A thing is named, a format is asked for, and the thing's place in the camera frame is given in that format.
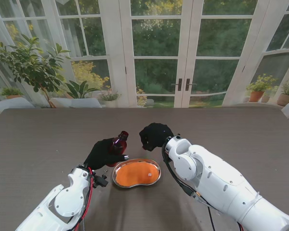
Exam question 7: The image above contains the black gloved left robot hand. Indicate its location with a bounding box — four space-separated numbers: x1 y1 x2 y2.
83 137 130 170

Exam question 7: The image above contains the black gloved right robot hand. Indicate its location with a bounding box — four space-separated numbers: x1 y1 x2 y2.
139 122 175 152

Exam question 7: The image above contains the red translucent sample bottle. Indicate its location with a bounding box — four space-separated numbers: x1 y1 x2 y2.
107 130 130 167

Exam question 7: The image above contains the orange tray liner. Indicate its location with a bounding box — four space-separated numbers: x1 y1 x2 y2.
116 161 159 186

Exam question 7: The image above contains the kidney-shaped steel tray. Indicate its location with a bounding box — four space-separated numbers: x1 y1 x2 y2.
112 158 162 189

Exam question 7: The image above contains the white rectangular planter box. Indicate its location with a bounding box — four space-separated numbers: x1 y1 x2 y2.
50 97 102 108

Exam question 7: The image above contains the small flowering plant white pot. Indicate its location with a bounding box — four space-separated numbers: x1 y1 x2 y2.
100 90 122 108

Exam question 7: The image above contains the broad-leaf green plant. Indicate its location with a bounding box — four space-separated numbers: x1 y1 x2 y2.
64 80 101 99

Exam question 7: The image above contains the pale grey armchair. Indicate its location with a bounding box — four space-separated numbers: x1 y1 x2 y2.
0 97 36 121

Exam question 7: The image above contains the yellow-green plant in terracotta pot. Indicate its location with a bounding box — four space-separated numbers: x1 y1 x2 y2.
245 74 279 103

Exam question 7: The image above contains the small bush in orange pot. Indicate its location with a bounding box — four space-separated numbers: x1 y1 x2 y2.
0 87 25 100

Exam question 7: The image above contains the tall leafy potted tree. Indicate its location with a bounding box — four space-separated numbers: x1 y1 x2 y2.
0 33 72 108

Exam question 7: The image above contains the green plant in beige pot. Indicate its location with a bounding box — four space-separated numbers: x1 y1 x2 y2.
276 79 289 107

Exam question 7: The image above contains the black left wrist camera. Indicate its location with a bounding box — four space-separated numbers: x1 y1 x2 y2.
93 173 109 188

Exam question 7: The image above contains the red left arm cable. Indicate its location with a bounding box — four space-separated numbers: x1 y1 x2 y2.
73 167 94 231

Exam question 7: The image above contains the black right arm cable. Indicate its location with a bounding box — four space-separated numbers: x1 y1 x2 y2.
162 154 216 231

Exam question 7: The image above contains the dark metal door handle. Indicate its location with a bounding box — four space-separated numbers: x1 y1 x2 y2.
185 78 197 91
171 78 183 91

